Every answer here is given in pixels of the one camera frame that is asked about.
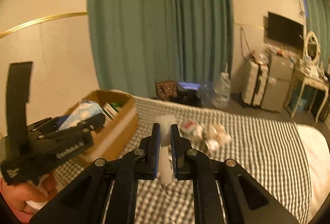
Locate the person's left hand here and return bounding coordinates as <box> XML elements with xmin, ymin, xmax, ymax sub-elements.
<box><xmin>1</xmin><ymin>171</ymin><xmax>58</xmax><ymax>223</ymax></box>

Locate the dark patterned bag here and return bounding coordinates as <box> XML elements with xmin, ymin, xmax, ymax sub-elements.
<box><xmin>155</xmin><ymin>80</ymin><xmax>178</xmax><ymax>101</ymax></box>

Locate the grey mini fridge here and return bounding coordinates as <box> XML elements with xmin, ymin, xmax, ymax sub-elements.
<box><xmin>261</xmin><ymin>54</ymin><xmax>294</xmax><ymax>112</ymax></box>

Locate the white oval vanity mirror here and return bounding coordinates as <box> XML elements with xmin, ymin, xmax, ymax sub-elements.
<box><xmin>303</xmin><ymin>31</ymin><xmax>321</xmax><ymax>66</ymax></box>

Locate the brown cardboard box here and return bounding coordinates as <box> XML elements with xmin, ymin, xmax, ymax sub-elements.
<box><xmin>79</xmin><ymin>90</ymin><xmax>139</xmax><ymax>165</ymax></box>

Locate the large clear water bottle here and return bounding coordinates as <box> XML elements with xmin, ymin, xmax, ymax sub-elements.
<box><xmin>212</xmin><ymin>72</ymin><xmax>231</xmax><ymax>109</ymax></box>

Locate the white dressing table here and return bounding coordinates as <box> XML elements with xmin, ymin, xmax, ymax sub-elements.
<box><xmin>284</xmin><ymin>59</ymin><xmax>329</xmax><ymax>123</ymax></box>

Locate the green window curtain right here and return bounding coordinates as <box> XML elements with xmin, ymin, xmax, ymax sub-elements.
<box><xmin>305</xmin><ymin>0</ymin><xmax>330</xmax><ymax>66</ymax></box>

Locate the white ribbed suitcase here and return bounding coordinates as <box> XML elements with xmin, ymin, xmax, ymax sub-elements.
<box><xmin>241</xmin><ymin>60</ymin><xmax>269</xmax><ymax>107</ymax></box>

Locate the black wall television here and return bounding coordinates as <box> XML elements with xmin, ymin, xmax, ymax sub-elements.
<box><xmin>267</xmin><ymin>12</ymin><xmax>304</xmax><ymax>49</ymax></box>

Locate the green checkered table cloth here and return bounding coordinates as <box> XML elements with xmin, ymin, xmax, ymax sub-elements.
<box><xmin>52</xmin><ymin>96</ymin><xmax>314</xmax><ymax>224</ymax></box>

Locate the white hair dryer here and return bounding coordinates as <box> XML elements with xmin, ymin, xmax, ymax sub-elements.
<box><xmin>155</xmin><ymin>115</ymin><xmax>176</xmax><ymax>185</ymax></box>

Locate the red white sachet packet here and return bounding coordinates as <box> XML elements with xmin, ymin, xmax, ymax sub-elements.
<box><xmin>181</xmin><ymin>120</ymin><xmax>203</xmax><ymax>142</ymax></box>

